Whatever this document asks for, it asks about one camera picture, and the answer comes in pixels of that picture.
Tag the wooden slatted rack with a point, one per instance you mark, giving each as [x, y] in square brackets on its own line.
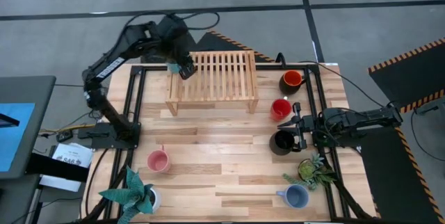
[222, 78]

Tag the blue flat panel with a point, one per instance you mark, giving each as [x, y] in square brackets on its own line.
[17, 140]

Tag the red mug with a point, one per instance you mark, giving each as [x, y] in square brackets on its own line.
[280, 107]

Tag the pink mug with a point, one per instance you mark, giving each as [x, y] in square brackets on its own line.
[158, 161]

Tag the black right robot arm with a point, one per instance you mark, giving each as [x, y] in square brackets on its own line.
[365, 118]

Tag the grey stand base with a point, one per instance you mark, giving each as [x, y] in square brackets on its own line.
[431, 107]

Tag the green plant in white pot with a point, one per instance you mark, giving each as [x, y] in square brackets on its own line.
[135, 192]

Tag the white printed booklet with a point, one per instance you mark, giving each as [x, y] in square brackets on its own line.
[73, 154]

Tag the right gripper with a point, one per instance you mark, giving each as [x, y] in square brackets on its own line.
[305, 126]

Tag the white paper sheet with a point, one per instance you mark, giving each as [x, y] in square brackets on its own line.
[59, 182]

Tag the grey desk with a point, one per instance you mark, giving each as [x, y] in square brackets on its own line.
[43, 112]

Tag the all-black mug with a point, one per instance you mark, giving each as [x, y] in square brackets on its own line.
[282, 142]

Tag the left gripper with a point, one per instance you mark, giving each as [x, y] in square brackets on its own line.
[186, 64]

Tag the small succulent in pot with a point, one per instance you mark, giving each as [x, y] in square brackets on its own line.
[307, 170]

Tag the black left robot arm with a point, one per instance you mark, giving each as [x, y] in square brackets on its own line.
[111, 65]

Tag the black mug with orange inside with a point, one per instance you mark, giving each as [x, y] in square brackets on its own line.
[292, 78]

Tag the teal mug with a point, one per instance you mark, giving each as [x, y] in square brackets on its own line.
[172, 67]

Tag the blue-grey mug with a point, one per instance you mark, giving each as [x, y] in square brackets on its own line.
[295, 196]

